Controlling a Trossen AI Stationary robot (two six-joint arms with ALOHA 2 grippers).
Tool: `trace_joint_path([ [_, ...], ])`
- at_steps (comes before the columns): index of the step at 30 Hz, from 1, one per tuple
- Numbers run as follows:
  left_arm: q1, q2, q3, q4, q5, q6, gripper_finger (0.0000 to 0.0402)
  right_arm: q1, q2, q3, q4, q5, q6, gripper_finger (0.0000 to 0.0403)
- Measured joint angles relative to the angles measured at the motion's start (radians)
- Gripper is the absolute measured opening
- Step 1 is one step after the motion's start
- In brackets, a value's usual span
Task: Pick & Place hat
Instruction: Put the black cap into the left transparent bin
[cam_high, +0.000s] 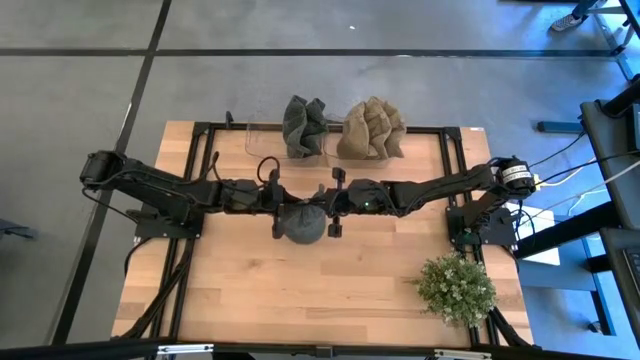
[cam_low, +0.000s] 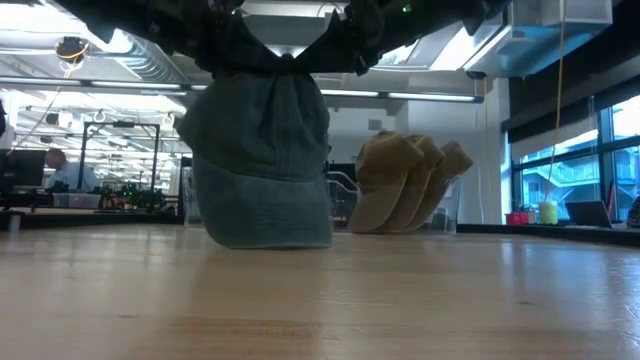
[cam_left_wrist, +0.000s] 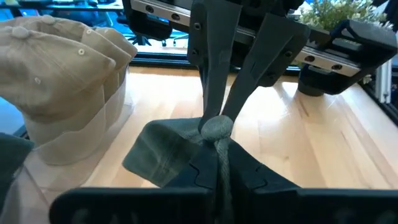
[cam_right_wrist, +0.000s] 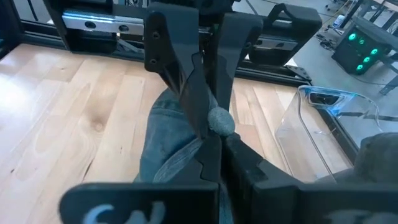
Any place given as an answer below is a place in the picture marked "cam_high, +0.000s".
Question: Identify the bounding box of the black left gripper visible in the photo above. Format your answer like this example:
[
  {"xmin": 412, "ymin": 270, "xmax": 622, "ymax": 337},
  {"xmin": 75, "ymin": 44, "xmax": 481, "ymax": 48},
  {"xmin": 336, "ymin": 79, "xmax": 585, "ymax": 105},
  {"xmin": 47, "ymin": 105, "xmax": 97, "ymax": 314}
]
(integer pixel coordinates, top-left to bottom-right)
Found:
[{"xmin": 252, "ymin": 168, "xmax": 314, "ymax": 240}]

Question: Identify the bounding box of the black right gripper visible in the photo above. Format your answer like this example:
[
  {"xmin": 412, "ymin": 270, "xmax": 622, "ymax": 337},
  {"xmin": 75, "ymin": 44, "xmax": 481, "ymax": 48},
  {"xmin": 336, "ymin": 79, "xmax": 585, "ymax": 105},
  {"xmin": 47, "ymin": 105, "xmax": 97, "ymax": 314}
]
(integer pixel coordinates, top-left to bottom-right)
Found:
[{"xmin": 313, "ymin": 167, "xmax": 357, "ymax": 239}]

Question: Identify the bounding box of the clear plastic bin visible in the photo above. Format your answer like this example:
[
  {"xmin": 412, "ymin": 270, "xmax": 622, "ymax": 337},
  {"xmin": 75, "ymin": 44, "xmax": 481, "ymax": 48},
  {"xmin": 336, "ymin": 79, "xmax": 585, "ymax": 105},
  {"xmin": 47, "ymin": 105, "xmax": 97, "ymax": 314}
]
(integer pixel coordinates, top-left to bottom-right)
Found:
[
  {"xmin": 322, "ymin": 119, "xmax": 401, "ymax": 169},
  {"xmin": 243, "ymin": 122, "xmax": 322, "ymax": 169}
]

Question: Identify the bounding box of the green artificial plant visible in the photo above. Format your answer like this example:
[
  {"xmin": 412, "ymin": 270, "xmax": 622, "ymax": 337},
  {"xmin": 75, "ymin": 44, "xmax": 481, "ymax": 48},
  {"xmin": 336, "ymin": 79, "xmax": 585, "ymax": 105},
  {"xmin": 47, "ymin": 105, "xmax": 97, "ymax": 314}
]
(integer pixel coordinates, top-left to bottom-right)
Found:
[{"xmin": 414, "ymin": 252, "xmax": 499, "ymax": 329}]

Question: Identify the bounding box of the blue floor bar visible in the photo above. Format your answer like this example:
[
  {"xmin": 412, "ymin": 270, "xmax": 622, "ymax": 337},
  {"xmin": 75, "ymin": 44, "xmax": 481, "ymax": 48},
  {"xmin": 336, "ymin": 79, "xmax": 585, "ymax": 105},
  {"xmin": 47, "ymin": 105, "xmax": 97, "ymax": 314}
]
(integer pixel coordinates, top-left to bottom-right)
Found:
[{"xmin": 537, "ymin": 121, "xmax": 585, "ymax": 135}]

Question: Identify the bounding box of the grey chair base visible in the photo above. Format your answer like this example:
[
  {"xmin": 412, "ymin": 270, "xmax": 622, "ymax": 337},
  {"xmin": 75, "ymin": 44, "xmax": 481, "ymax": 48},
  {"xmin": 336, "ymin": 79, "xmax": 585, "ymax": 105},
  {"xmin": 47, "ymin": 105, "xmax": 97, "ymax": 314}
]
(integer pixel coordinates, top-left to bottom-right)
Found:
[{"xmin": 0, "ymin": 218, "xmax": 40, "ymax": 241}]

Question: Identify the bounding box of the person's shoe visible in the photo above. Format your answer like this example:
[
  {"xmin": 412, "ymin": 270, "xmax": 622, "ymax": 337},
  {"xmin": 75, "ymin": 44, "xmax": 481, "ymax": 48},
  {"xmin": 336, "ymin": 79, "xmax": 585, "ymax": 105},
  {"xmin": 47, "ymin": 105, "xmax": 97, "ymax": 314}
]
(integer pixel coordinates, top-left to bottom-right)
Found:
[{"xmin": 549, "ymin": 13, "xmax": 587, "ymax": 34}]

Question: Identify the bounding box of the person's leg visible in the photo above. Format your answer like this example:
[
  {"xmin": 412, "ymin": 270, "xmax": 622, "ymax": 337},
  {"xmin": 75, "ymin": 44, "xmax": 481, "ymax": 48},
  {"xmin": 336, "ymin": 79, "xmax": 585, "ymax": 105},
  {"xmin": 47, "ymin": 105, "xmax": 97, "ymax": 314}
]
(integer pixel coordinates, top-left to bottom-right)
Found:
[{"xmin": 572, "ymin": 0, "xmax": 601, "ymax": 20}]

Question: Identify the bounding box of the black keyboard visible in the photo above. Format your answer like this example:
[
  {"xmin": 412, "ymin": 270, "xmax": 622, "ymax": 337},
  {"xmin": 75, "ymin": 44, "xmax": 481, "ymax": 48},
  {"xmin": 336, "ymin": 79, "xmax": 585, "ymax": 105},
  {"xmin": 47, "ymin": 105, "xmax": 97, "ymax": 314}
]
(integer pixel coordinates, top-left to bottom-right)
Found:
[{"xmin": 622, "ymin": 247, "xmax": 640, "ymax": 296}]

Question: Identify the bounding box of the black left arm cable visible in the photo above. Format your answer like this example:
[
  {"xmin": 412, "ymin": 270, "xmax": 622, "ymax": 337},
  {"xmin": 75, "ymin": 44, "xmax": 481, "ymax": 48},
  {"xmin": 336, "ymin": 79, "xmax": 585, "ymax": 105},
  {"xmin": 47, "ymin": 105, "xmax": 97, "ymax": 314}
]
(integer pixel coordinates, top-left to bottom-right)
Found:
[{"xmin": 256, "ymin": 156, "xmax": 282, "ymax": 185}]

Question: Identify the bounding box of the black aluminium table frame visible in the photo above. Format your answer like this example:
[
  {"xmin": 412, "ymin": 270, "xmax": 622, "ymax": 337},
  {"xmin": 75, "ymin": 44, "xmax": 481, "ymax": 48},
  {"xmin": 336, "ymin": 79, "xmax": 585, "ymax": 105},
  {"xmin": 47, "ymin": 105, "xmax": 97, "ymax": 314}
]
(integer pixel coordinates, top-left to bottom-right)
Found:
[{"xmin": 149, "ymin": 110, "xmax": 501, "ymax": 346}]

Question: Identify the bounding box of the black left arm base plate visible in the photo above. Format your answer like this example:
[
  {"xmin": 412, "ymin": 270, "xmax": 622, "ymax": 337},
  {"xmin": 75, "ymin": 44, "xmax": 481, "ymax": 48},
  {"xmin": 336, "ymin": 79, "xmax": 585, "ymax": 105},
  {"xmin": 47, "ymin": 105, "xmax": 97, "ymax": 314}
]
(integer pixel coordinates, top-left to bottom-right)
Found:
[{"xmin": 133, "ymin": 207, "xmax": 206, "ymax": 240}]

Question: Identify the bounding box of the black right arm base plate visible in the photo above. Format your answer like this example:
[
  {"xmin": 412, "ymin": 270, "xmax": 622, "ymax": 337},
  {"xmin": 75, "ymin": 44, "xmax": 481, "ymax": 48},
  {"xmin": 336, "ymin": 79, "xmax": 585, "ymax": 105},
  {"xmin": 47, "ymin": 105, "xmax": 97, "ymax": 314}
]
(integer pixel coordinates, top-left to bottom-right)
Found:
[{"xmin": 446, "ymin": 207, "xmax": 519, "ymax": 247}]

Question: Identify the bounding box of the silver metal bracket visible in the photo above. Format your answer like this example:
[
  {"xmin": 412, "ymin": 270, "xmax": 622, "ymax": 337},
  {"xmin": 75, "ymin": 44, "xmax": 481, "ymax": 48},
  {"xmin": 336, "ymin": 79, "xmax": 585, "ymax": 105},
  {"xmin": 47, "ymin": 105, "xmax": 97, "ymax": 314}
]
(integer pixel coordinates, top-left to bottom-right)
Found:
[
  {"xmin": 157, "ymin": 343, "xmax": 215, "ymax": 356},
  {"xmin": 433, "ymin": 348, "xmax": 494, "ymax": 360}
]

